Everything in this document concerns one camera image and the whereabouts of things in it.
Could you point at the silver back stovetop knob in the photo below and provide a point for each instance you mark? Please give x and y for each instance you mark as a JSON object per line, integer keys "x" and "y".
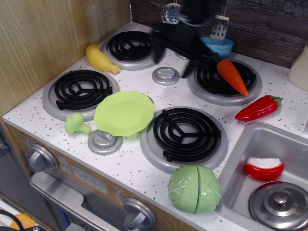
{"x": 179, "y": 55}

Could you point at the green toy broccoli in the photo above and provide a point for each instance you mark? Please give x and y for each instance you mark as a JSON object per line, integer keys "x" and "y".
{"x": 75, "y": 123}

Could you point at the front right black burner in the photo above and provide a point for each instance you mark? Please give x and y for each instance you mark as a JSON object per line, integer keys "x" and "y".
{"x": 183, "y": 135}

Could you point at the red white toy cheese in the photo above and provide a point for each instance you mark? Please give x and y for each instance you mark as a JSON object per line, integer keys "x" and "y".
{"x": 264, "y": 169}

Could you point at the silver pot lid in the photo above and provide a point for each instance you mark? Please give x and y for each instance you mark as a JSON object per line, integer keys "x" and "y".
{"x": 280, "y": 205}

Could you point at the silver right oven knob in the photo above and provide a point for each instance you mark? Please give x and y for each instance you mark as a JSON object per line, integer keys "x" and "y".
{"x": 139, "y": 217}

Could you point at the oven clock display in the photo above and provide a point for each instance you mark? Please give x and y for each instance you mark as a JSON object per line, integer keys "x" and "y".
{"x": 90, "y": 180}

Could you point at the silver oven door handle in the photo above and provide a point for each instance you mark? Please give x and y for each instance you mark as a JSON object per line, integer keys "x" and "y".
{"x": 68, "y": 199}

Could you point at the silver oven knob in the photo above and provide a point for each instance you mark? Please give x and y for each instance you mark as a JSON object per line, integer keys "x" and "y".
{"x": 139, "y": 217}
{"x": 41, "y": 159}

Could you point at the silver toy sink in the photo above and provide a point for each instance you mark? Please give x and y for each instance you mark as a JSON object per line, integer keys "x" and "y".
{"x": 258, "y": 140}

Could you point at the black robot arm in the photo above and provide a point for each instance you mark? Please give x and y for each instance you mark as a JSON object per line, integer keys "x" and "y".
{"x": 194, "y": 13}

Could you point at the yellow toy banana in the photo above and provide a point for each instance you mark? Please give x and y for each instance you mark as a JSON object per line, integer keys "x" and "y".
{"x": 99, "y": 60}

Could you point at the silver perforated ladle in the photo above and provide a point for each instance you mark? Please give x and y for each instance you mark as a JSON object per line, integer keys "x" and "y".
{"x": 171, "y": 12}

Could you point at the silver stovetop knob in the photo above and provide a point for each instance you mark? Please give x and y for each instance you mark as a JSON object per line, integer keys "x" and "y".
{"x": 179, "y": 55}
{"x": 103, "y": 143}
{"x": 165, "y": 76}

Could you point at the back right black burner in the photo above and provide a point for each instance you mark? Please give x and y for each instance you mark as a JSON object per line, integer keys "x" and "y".
{"x": 208, "y": 85}

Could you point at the silver left oven knob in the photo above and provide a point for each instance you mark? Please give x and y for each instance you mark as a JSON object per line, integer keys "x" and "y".
{"x": 41, "y": 159}

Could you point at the yellow object bottom left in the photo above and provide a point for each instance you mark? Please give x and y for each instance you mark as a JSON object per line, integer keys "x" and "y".
{"x": 25, "y": 220}

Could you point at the silver slotted spatula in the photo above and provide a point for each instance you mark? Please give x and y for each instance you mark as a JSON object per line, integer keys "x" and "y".
{"x": 219, "y": 27}

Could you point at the orange toy carrot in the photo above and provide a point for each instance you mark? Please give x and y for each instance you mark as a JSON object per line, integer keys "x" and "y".
{"x": 230, "y": 74}

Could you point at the cream white container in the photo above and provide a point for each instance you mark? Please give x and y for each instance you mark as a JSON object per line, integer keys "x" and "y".
{"x": 298, "y": 74}

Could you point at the silver front stovetop knob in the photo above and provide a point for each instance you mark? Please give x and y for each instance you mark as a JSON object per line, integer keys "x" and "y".
{"x": 103, "y": 143}

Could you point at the black burner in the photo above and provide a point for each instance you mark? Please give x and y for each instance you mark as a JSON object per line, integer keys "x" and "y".
{"x": 78, "y": 91}
{"x": 183, "y": 135}
{"x": 208, "y": 85}
{"x": 130, "y": 50}

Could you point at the red toy chili pepper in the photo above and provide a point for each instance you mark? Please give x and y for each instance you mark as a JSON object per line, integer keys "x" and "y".
{"x": 262, "y": 107}

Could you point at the front left black burner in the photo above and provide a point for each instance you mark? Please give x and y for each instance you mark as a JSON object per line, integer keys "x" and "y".
{"x": 78, "y": 91}

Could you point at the blue plastic bowl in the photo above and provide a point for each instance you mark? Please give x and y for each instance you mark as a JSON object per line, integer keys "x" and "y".
{"x": 221, "y": 46}

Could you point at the light green plastic plate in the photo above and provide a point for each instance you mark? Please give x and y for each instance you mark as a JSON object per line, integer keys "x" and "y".
{"x": 124, "y": 113}

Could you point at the back left black burner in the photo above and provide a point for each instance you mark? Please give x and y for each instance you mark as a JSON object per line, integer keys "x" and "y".
{"x": 130, "y": 50}

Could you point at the silver centre stovetop knob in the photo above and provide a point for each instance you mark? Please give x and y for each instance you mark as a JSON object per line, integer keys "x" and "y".
{"x": 165, "y": 76}

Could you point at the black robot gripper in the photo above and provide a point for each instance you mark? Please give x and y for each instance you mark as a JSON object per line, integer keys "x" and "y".
{"x": 179, "y": 37}

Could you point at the green toy cabbage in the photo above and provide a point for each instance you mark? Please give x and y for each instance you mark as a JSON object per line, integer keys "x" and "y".
{"x": 194, "y": 189}

